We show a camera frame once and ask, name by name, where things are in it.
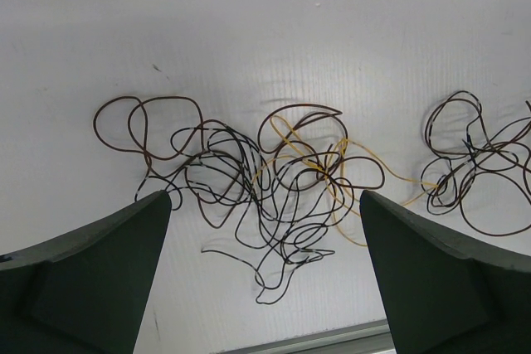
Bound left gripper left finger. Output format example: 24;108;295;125
1;191;171;353

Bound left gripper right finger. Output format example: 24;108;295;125
359;191;530;353

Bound yellow brown black cables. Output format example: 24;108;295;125
93;90;531;306

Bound aluminium mounting rail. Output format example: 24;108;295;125
229;320;396;354

